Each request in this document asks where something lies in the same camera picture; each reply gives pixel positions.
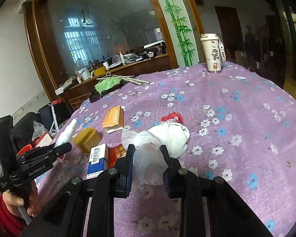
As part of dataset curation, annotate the blue patterned box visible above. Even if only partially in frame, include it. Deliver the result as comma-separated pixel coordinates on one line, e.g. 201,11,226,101
86,157,109,180

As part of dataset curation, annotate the clear plastic wrap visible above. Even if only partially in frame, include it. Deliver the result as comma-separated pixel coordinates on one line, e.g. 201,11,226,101
121,130,168,185

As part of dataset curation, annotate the white round container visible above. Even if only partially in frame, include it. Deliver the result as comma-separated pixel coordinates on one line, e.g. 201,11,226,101
78,68,90,81

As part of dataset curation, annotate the white strap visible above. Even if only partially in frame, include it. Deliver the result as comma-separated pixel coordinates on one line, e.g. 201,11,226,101
49,105,60,132

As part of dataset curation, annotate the wooden cabinet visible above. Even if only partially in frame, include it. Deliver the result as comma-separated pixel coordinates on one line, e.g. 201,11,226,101
55,53,178,114

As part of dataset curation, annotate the green knitted cloth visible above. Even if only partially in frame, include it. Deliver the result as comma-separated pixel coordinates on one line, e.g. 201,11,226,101
94,77,122,95

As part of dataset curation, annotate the red plastic basket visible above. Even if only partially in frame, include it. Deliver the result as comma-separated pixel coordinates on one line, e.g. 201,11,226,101
16,144,40,156

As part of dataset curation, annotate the clear crumpled plastic bag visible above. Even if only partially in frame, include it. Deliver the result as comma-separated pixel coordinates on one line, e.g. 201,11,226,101
32,120,50,139

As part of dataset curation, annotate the red white candy wrapper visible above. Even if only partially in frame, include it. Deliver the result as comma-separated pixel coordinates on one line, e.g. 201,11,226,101
161,112,184,125

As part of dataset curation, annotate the dark red wrapper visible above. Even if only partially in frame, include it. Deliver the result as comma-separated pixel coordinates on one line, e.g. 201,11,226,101
108,146,127,169

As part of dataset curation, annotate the person's left forearm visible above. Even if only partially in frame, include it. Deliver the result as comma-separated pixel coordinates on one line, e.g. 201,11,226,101
0,193,27,235

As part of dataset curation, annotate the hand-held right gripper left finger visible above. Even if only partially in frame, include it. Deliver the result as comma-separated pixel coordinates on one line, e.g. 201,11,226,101
20,144,139,237

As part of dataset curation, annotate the orange medicine box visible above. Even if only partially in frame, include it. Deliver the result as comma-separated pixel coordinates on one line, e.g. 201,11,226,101
102,105,124,134

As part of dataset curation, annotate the white flat box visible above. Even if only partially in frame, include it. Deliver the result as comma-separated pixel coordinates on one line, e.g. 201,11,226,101
55,83,72,95

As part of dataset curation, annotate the white tray red rim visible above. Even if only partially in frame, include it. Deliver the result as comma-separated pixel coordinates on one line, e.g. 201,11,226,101
35,132,53,149

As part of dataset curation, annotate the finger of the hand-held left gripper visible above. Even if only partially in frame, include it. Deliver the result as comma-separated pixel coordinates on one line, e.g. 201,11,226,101
17,142,72,160
23,154,65,166

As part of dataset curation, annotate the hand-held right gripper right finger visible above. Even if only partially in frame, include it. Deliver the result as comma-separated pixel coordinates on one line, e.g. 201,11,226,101
159,144,274,237

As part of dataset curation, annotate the dark wooden door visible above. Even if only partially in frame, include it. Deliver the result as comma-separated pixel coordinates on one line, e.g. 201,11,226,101
215,6,244,55

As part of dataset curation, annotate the bundle of thin sticks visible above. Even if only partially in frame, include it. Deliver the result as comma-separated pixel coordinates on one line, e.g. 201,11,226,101
123,75,151,86

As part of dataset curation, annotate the purple floral tablecloth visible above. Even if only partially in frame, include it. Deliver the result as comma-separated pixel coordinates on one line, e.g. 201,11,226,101
35,62,296,237

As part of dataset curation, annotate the black sofa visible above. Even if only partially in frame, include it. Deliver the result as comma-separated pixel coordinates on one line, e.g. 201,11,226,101
11,112,40,150

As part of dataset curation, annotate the glass partition wooden frame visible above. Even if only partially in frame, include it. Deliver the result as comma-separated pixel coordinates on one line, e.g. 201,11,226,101
23,0,205,99

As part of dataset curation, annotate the bamboo painted panel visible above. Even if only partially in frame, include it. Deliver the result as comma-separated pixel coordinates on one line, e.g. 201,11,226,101
154,0,200,67

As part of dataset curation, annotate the dark fabric bag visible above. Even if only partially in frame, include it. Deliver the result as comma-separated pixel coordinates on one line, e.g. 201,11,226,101
38,102,72,131

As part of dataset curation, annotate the white spray bottle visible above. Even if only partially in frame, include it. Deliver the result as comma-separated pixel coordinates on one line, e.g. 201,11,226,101
54,118,78,163

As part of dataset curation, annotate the black cloth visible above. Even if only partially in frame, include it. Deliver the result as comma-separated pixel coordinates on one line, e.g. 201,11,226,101
89,92,104,103

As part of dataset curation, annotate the person's left hand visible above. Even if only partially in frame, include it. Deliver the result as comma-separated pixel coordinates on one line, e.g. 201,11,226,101
2,180,40,218

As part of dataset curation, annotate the gold plastic container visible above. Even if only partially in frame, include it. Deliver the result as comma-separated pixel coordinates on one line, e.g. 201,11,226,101
73,128,103,153

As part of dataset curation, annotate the white cartoon tumbler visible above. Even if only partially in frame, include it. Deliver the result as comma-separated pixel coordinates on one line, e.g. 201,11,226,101
200,33,225,74

